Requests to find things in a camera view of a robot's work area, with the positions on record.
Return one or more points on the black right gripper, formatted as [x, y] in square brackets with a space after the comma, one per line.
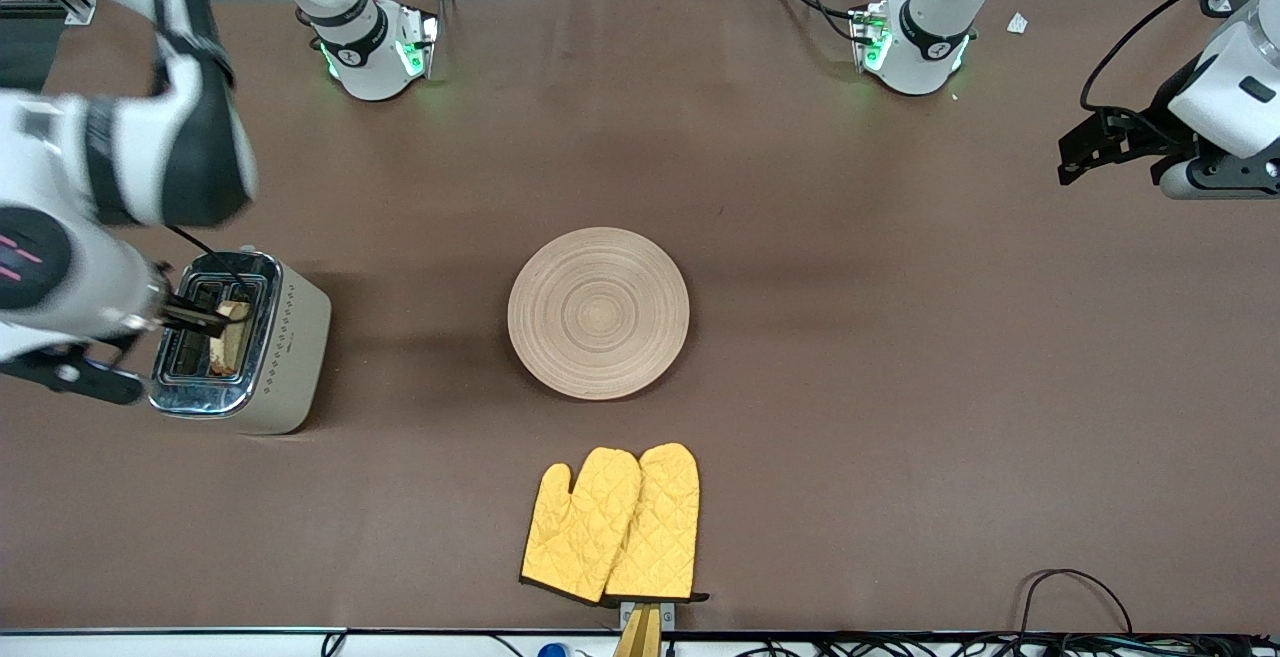
[186, 315]

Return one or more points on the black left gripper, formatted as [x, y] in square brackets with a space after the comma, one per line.
[1163, 107]

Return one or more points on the table cover sheet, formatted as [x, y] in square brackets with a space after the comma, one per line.
[800, 337]

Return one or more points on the round pale wooden plate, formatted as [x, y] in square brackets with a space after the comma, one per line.
[598, 314]

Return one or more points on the yellow quilted oven mitt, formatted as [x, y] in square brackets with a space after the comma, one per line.
[660, 527]
[580, 527]

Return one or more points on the beige and chrome toaster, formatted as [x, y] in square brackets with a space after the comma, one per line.
[290, 357]

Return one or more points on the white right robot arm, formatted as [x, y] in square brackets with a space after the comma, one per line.
[200, 137]

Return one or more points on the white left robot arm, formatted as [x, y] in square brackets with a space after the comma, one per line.
[930, 47]

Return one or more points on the small white paper scrap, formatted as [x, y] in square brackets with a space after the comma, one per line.
[1018, 23]

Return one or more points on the slice of bread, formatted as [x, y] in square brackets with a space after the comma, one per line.
[235, 337]

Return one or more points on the small blue object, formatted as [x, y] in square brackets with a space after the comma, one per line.
[552, 650]

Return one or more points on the wooden stick with bracket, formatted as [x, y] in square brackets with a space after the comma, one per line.
[640, 642]

